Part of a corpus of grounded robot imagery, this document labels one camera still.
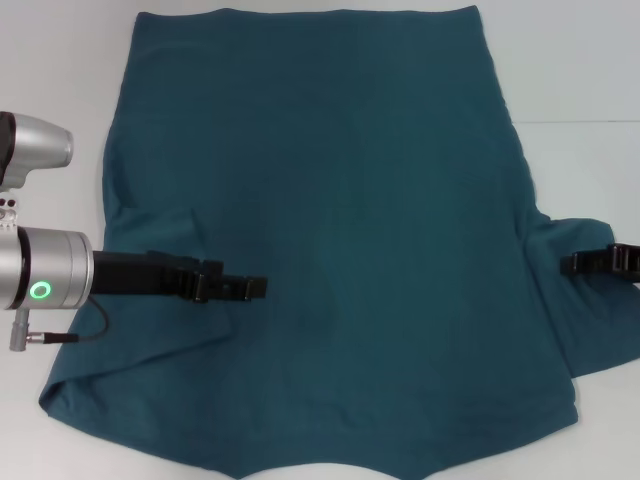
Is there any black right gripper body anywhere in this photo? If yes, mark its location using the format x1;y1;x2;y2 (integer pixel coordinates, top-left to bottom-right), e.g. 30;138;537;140
611;241;640;287

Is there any blue short-sleeved shirt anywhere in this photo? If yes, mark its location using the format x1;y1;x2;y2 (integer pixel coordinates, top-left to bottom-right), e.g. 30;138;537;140
37;4;640;480

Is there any dark left arm cable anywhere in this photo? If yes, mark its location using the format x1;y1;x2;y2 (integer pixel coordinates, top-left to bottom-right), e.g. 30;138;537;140
8;297;109;353

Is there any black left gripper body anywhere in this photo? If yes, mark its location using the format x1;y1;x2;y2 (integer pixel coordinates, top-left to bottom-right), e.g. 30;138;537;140
92;249;224;304

